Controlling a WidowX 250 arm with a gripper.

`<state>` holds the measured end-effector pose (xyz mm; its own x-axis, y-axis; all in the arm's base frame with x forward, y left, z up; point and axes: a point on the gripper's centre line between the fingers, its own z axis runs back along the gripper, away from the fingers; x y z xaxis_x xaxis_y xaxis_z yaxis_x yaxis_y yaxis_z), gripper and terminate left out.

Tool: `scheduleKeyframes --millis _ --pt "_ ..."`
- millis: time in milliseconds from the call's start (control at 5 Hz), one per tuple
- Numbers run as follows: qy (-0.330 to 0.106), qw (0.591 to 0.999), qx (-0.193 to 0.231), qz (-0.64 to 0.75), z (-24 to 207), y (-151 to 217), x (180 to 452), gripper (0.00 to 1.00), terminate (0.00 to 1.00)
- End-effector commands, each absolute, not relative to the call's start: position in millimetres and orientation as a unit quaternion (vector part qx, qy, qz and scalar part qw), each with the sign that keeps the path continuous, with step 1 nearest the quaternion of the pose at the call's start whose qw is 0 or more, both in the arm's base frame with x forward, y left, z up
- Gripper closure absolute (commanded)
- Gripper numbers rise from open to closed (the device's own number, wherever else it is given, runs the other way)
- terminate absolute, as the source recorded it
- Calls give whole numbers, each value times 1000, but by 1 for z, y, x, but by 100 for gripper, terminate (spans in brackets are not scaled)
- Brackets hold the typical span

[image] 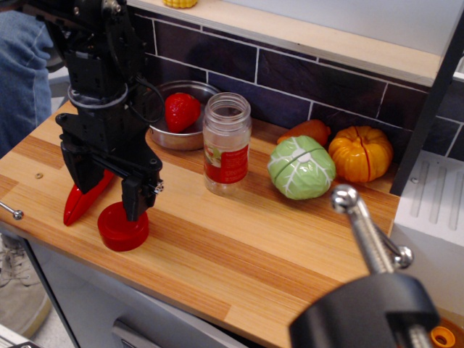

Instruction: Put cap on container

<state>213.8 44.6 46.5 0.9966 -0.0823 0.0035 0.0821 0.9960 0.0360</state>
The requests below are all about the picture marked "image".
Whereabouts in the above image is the orange toy carrot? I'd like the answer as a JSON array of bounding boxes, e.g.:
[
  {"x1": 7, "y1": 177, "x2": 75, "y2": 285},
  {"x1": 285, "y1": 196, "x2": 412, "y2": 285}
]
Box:
[{"x1": 277, "y1": 120, "x2": 331, "y2": 146}]

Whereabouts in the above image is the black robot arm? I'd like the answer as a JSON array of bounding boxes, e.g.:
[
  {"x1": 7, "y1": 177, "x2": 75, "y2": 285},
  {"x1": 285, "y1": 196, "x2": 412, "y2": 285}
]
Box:
[{"x1": 27, "y1": 1, "x2": 164, "y2": 221}]

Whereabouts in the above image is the small metal knob pin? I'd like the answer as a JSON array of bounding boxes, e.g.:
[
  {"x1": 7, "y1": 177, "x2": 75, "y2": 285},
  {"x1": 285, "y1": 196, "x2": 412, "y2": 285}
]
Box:
[{"x1": 0, "y1": 202, "x2": 24, "y2": 220}]

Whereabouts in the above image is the round metal pan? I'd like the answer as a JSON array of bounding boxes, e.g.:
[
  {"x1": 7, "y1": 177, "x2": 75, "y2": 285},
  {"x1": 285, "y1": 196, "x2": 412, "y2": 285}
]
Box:
[{"x1": 147, "y1": 80, "x2": 220, "y2": 151}]

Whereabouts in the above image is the green toy cabbage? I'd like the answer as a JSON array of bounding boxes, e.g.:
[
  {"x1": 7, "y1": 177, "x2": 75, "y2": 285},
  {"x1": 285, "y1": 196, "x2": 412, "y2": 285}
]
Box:
[{"x1": 268, "y1": 136, "x2": 336, "y2": 200}]

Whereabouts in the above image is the red toy chili pepper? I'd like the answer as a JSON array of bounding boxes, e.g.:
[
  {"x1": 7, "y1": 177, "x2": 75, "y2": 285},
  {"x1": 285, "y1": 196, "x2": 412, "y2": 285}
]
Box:
[{"x1": 63, "y1": 170, "x2": 115, "y2": 226}]

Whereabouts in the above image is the red toy strawberry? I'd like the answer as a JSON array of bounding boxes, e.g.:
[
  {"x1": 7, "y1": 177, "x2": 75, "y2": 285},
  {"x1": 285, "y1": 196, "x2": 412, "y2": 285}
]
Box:
[{"x1": 165, "y1": 93, "x2": 201, "y2": 133}]

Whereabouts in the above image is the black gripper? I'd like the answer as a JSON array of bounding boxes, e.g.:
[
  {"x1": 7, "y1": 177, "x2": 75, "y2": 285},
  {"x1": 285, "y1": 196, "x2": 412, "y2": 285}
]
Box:
[{"x1": 56, "y1": 82, "x2": 163, "y2": 222}]

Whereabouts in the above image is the white sink drainboard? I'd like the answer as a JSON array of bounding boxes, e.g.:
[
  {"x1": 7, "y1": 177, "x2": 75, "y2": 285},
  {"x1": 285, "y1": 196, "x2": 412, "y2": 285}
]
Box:
[{"x1": 394, "y1": 151, "x2": 463, "y2": 247}]

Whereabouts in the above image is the red plastic cap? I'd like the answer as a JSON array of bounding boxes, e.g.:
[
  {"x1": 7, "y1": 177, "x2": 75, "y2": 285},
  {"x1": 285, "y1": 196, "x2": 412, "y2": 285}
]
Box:
[{"x1": 97, "y1": 202, "x2": 149, "y2": 252}]

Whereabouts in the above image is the wooden shelf ledge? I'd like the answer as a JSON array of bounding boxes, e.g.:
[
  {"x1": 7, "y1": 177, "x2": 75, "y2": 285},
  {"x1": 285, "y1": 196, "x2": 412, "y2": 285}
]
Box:
[{"x1": 129, "y1": 1, "x2": 446, "y2": 87}]

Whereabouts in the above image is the metal drawer handle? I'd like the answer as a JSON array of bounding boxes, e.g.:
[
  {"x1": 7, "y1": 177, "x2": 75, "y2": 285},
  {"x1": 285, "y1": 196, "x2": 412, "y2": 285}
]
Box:
[{"x1": 112, "y1": 320, "x2": 160, "y2": 348}]

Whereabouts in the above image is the clear plastic jar red label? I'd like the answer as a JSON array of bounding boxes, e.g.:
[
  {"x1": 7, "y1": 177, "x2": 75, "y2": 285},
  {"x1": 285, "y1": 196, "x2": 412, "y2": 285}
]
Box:
[{"x1": 203, "y1": 92, "x2": 252, "y2": 196}]

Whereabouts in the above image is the black vertical post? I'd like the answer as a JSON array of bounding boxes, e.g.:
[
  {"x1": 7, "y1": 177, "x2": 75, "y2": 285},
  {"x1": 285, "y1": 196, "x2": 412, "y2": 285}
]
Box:
[{"x1": 389, "y1": 14, "x2": 463, "y2": 196}]

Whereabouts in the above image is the yellow toy corn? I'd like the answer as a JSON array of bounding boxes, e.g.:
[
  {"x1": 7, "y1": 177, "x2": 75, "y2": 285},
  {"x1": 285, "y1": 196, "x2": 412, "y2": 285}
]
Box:
[{"x1": 162, "y1": 0, "x2": 198, "y2": 9}]

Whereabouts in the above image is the beige sneaker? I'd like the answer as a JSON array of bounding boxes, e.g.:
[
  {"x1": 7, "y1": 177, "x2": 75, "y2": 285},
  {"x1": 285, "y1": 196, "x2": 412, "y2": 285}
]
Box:
[{"x1": 1, "y1": 235, "x2": 51, "y2": 338}]

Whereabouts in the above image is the black metal clamp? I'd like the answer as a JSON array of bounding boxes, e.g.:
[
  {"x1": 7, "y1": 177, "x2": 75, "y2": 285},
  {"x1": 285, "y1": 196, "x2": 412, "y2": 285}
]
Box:
[{"x1": 289, "y1": 185, "x2": 457, "y2": 347}]

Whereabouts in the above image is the orange toy pumpkin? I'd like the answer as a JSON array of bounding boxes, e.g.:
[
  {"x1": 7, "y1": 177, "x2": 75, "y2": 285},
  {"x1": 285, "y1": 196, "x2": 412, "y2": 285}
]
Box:
[{"x1": 328, "y1": 126, "x2": 394, "y2": 183}]

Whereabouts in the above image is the person leg in jeans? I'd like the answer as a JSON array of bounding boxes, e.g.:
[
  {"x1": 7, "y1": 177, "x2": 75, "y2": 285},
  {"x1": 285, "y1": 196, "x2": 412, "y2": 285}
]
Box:
[{"x1": 1, "y1": 11, "x2": 53, "y2": 156}]

